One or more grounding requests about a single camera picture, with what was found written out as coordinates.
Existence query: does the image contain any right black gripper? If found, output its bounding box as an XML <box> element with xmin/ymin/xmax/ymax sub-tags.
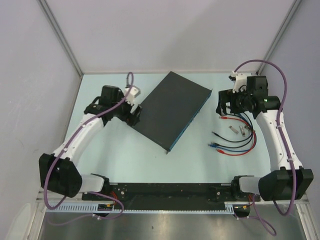
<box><xmin>215</xmin><ymin>86</ymin><xmax>253</xmax><ymax>116</ymax></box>

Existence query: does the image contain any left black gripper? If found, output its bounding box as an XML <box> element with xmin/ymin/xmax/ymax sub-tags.
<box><xmin>111</xmin><ymin>91</ymin><xmax>142</xmax><ymax>127</ymax></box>

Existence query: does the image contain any silver transceiver module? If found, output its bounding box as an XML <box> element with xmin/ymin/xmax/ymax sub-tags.
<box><xmin>228</xmin><ymin>125</ymin><xmax>239</xmax><ymax>135</ymax></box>
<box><xmin>239</xmin><ymin>125</ymin><xmax>246</xmax><ymax>137</ymax></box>

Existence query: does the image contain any black network switch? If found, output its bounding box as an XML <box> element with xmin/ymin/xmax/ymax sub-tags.
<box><xmin>132</xmin><ymin>71</ymin><xmax>212</xmax><ymax>153</ymax></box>

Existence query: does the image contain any blue ethernet cable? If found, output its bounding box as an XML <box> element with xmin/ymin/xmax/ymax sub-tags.
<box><xmin>207</xmin><ymin>112</ymin><xmax>255</xmax><ymax>154</ymax></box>

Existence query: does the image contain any red power wire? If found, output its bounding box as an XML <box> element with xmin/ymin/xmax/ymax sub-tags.
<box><xmin>215</xmin><ymin>113</ymin><xmax>258</xmax><ymax>157</ymax></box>

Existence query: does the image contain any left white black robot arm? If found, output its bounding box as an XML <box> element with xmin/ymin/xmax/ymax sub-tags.
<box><xmin>39</xmin><ymin>85</ymin><xmax>142</xmax><ymax>200</ymax></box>

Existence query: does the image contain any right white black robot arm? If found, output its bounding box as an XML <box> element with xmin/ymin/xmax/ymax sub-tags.
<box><xmin>216</xmin><ymin>72</ymin><xmax>314</xmax><ymax>201</ymax></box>

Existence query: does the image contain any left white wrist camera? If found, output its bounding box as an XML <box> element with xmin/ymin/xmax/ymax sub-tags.
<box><xmin>124</xmin><ymin>86</ymin><xmax>141</xmax><ymax>105</ymax></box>

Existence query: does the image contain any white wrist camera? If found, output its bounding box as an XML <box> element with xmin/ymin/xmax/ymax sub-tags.
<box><xmin>229</xmin><ymin>71</ymin><xmax>252</xmax><ymax>94</ymax></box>
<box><xmin>124</xmin><ymin>86</ymin><xmax>141</xmax><ymax>105</ymax></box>

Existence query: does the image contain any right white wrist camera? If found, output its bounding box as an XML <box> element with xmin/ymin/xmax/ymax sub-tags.
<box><xmin>229</xmin><ymin>71</ymin><xmax>252</xmax><ymax>94</ymax></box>

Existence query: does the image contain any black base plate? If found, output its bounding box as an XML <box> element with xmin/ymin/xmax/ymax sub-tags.
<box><xmin>81</xmin><ymin>182</ymin><xmax>261</xmax><ymax>211</ymax></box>

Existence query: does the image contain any grey slotted cable duct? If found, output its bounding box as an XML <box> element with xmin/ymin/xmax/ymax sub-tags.
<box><xmin>47</xmin><ymin>202</ymin><xmax>234</xmax><ymax>215</ymax></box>

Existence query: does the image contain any aluminium frame rail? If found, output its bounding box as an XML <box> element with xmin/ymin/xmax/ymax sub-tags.
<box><xmin>36</xmin><ymin>182</ymin><xmax>310</xmax><ymax>204</ymax></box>

